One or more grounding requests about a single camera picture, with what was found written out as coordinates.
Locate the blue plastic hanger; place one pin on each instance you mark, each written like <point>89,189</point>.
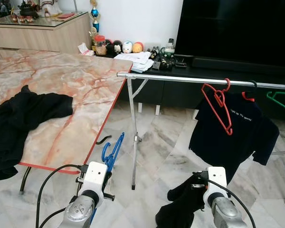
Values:
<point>118,147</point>

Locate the red plastic hanger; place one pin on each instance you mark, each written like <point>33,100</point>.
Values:
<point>229,130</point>

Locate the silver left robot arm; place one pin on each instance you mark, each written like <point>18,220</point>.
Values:
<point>80,213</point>

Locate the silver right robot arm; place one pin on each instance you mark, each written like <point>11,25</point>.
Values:
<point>225,216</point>

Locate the green plastic hanger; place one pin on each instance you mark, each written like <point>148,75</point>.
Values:
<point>280,104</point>

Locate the red hanger with black hook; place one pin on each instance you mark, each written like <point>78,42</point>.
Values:
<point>248,98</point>

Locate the marble folding table red edge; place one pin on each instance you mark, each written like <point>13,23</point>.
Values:
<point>76,85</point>

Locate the plain black t-shirt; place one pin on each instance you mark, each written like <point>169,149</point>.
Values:
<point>19,123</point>

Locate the black television console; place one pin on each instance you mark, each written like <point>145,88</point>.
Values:
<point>175,95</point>

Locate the silver metal clothes rack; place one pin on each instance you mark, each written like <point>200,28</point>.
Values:
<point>171,78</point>

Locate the navy printed t-shirt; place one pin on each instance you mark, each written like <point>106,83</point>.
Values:
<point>228,147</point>

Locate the white paper stack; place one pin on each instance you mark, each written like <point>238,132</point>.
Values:
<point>135,61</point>

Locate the white tissue pack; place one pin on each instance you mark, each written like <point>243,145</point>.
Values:
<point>85,50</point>

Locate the dark glass bottle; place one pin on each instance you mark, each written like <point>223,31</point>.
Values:
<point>167,61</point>

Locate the black red round plush toy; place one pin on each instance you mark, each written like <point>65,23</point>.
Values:
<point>109,46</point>

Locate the red-lidded jar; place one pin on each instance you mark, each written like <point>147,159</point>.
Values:
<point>100,46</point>

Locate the white round plush toy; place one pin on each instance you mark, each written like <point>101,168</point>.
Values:
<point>127,47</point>

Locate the small black figurine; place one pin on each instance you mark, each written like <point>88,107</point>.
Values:
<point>155,53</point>

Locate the orange round plush toy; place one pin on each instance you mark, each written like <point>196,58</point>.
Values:
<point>138,47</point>

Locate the small black device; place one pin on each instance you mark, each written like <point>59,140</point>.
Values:
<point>183,61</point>

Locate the clear plastic bottle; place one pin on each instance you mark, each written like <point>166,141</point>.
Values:
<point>170,46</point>

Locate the gold and blue trophy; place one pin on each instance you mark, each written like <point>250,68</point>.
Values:
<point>95,12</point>

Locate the red flat box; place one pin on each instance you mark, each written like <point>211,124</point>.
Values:
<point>65,15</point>

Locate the black soundbar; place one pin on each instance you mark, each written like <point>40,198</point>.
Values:
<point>237,66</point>

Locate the pale seated figurine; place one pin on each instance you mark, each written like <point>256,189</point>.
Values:
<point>50,7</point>

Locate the dark teapot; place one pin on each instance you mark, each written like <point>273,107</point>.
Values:
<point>28,10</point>

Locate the black flat television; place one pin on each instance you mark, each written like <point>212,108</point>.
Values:
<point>237,28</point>

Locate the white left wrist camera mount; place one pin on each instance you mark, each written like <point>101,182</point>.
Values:
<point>95,173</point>

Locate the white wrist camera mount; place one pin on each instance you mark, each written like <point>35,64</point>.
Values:
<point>95,173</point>
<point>217,176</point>

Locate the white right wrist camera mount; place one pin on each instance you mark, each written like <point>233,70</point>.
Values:
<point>217,176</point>

